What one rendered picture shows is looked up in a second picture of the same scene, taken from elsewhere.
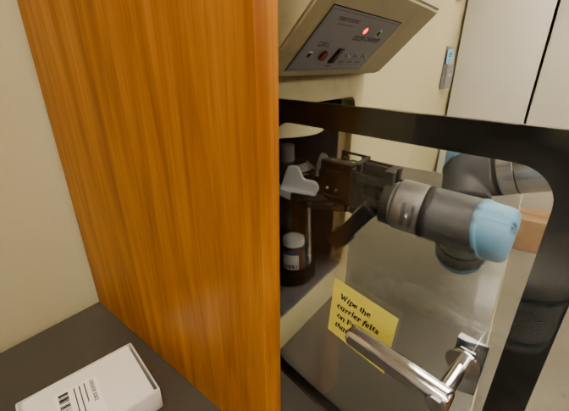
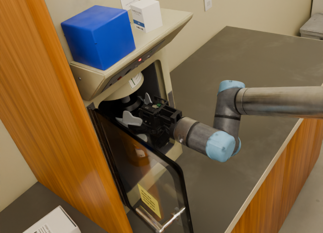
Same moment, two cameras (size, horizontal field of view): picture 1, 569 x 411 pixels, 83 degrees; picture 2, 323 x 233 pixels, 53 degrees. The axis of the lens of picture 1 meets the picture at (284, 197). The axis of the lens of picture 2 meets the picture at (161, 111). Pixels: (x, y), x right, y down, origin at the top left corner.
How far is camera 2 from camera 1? 0.51 m
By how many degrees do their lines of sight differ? 17
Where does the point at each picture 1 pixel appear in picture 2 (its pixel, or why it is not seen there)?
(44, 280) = (6, 176)
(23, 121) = not seen: outside the picture
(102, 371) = (49, 220)
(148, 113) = (43, 121)
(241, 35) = (71, 116)
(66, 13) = not seen: outside the picture
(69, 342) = (29, 206)
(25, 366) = (12, 220)
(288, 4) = (91, 82)
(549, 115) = not seen: outside the picture
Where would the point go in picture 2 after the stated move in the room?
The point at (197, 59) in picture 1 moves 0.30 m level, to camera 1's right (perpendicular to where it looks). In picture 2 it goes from (58, 115) to (196, 99)
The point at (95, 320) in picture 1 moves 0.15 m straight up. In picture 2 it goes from (38, 192) to (21, 165)
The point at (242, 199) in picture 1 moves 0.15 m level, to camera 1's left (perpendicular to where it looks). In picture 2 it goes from (89, 162) to (28, 168)
